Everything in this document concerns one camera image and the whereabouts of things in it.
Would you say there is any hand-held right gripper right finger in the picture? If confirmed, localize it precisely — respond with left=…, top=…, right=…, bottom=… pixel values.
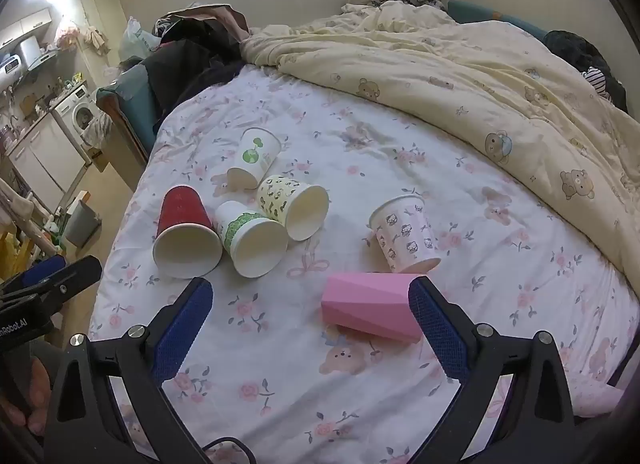
left=400, top=275, right=581, bottom=464

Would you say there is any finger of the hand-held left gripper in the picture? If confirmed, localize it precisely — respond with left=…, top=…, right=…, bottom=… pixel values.
left=30, top=255, right=103, bottom=309
left=0, top=254, right=68, bottom=295

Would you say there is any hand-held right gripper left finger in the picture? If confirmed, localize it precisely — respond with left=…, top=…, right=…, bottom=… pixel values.
left=44, top=276, right=216, bottom=464

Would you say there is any pink faceted cup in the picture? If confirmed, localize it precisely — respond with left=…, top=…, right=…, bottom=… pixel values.
left=320, top=271, right=426, bottom=344

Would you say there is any red paper cup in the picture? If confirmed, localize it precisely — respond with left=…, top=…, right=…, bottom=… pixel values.
left=152, top=185, right=223, bottom=279

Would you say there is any white cat print paper cup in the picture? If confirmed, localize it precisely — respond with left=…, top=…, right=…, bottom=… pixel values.
left=369, top=194, right=442, bottom=275

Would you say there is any white green leaf band cup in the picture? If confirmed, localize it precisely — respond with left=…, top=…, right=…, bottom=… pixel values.
left=214, top=200, right=290, bottom=279

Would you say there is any yellow patterned paper cup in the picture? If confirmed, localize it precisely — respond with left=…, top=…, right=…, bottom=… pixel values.
left=256, top=174, right=331, bottom=242

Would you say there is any white green sprout print cup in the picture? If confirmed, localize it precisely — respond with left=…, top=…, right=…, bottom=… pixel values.
left=226, top=127, right=282, bottom=191

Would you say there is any person's left hand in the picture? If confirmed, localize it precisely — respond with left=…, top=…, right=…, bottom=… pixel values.
left=0, top=356, right=53, bottom=437

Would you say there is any yellow plastic bag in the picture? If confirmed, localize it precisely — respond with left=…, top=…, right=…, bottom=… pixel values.
left=0, top=231, right=27, bottom=281

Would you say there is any grey trash bin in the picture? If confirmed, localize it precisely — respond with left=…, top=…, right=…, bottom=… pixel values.
left=64, top=199, right=104, bottom=248

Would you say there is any cream kitchen base cabinet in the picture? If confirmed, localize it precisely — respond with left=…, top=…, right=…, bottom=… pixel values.
left=5, top=114, right=92, bottom=201

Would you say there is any white washing machine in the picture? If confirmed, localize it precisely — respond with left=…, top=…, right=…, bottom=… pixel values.
left=53, top=84, right=102, bottom=151

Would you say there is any pink cloth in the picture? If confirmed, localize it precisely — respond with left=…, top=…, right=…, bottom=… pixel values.
left=574, top=386, right=625, bottom=418

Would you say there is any teal bed end board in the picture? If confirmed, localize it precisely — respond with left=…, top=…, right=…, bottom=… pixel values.
left=96, top=64, right=168, bottom=180
left=446, top=0, right=551, bottom=41

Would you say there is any white floral bed sheet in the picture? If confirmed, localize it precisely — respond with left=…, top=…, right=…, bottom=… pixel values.
left=87, top=64, right=640, bottom=464

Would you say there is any white water heater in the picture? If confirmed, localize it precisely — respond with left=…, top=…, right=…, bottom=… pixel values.
left=0, top=36, right=45, bottom=91

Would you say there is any beige hanging cloth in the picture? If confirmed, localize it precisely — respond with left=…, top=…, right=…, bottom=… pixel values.
left=82, top=25, right=109, bottom=56

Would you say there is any pink hanging bag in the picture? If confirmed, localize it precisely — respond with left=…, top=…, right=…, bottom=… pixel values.
left=55, top=19, right=82, bottom=48

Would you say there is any white plastic bag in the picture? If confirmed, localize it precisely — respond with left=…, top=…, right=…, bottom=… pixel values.
left=119, top=16, right=162, bottom=61

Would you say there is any dark clothes pile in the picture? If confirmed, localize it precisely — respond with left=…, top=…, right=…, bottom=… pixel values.
left=150, top=4, right=251, bottom=117

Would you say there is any yellow bear print quilt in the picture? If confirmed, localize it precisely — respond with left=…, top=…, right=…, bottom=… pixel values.
left=240, top=1, right=640, bottom=290

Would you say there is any striped black white cloth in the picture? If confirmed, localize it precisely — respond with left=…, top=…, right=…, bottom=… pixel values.
left=580, top=66, right=612, bottom=99

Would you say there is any black fuzzy garment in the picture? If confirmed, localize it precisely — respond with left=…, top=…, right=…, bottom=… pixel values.
left=542, top=30, right=629, bottom=114

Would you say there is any cream wall cabinet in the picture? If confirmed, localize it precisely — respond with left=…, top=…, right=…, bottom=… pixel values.
left=0, top=6, right=54, bottom=51

